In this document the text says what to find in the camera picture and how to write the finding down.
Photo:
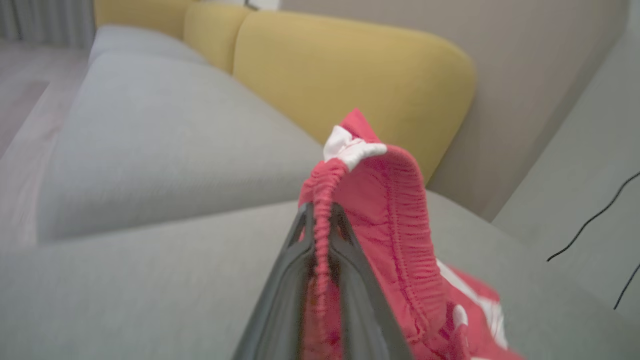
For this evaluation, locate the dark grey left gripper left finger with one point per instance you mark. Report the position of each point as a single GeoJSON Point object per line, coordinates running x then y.
{"type": "Point", "coordinates": [285, 300]}

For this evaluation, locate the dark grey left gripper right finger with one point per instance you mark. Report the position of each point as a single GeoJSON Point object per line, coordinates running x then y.
{"type": "Point", "coordinates": [362, 310]}

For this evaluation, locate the red and white sports garment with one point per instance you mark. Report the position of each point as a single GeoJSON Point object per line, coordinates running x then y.
{"type": "Point", "coordinates": [390, 225]}

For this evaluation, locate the yellow sofa back cushion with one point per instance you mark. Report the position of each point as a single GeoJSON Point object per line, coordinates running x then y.
{"type": "Point", "coordinates": [140, 15]}
{"type": "Point", "coordinates": [360, 80]}
{"type": "Point", "coordinates": [212, 32]}

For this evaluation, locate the grey upholstered sofa panel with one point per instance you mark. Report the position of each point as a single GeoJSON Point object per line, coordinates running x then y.
{"type": "Point", "coordinates": [580, 165]}

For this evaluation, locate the grey pleated curtain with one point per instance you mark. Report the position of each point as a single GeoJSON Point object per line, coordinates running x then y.
{"type": "Point", "coordinates": [50, 20]}

